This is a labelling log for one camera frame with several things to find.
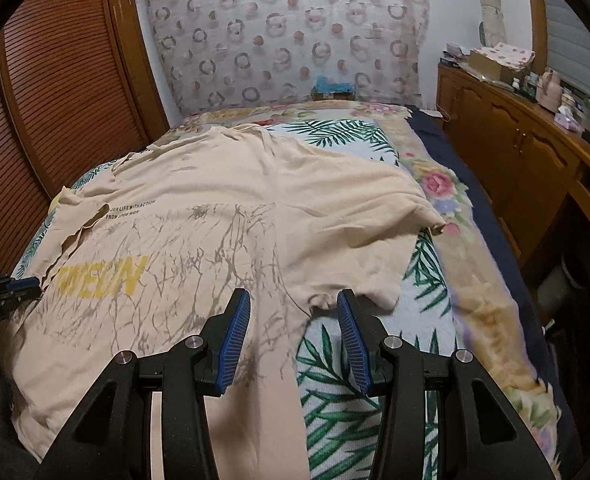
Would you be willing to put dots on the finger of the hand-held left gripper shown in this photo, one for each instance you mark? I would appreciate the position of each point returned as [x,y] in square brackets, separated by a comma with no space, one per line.
[25,287]

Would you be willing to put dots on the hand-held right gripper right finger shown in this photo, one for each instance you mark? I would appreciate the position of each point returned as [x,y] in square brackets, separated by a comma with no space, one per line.
[352,342]

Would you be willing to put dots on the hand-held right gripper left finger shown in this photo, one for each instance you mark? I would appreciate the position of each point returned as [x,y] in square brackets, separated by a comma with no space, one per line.
[237,330]

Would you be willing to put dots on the beige printed t-shirt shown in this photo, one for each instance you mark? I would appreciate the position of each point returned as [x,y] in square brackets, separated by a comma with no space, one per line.
[225,210]

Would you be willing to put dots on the bed with floral sheet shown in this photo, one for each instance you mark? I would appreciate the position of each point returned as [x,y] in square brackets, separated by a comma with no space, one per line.
[415,285]

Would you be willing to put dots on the navy bed sheet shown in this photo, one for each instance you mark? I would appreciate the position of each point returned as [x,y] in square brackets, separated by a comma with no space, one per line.
[475,200]

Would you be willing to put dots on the wooden louvered wardrobe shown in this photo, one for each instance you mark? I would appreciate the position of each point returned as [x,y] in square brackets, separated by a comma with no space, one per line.
[75,85]

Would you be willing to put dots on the long wooden cabinet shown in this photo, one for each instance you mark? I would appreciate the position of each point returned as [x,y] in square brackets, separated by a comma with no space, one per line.
[515,150]

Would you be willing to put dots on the cardboard box with floral cloth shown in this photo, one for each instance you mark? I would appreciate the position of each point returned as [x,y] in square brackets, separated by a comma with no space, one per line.
[500,62]

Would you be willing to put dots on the row of small cabinet-top items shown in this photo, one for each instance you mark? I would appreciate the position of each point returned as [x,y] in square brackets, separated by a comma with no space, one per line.
[575,115]

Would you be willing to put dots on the white textured pipe cover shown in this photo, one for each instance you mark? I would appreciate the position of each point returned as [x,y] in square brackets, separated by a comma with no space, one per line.
[491,5]

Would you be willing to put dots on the grey window roller shutter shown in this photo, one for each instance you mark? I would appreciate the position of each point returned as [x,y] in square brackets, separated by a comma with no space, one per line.
[585,35]

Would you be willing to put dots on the wooden window frame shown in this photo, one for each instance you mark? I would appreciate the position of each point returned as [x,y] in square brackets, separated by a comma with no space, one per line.
[536,20]

